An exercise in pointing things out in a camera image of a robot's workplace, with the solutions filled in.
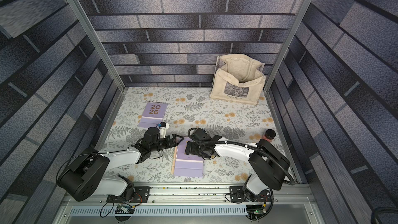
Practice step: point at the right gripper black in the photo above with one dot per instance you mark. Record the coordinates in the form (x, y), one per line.
(195, 148)

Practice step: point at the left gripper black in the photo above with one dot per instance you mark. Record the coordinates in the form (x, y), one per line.
(174, 143)

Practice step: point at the purple 2026 calendar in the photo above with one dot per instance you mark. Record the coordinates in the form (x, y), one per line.
(153, 114)
(188, 165)

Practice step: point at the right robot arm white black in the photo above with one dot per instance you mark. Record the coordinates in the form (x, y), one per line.
(270, 166)

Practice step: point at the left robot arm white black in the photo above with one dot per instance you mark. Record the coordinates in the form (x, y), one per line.
(84, 176)

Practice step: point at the floral patterned table mat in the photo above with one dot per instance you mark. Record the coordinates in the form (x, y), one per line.
(188, 108)

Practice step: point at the red jar black lid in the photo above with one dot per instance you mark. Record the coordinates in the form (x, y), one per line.
(269, 135)

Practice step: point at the cream canvas tote bag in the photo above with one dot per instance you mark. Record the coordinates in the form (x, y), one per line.
(238, 78)

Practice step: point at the left green circuit board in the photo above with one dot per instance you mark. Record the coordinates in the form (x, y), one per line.
(125, 209)

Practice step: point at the green circuit board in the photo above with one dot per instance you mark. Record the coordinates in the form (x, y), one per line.
(125, 209)
(256, 210)

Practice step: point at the right green circuit board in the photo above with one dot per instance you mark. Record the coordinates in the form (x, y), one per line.
(256, 210)

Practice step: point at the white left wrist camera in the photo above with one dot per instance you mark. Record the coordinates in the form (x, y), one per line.
(163, 127)

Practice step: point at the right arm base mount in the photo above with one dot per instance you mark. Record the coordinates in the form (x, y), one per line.
(238, 195)

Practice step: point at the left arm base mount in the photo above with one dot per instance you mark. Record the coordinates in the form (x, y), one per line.
(131, 195)

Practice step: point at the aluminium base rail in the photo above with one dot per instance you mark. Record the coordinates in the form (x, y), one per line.
(184, 203)

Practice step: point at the left aluminium frame post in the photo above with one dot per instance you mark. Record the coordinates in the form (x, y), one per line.
(89, 29)

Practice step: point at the aluminium frame post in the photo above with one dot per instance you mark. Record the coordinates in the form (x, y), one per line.
(286, 44)
(89, 29)

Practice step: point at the right aluminium frame post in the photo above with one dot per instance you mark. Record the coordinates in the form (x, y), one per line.
(286, 44)

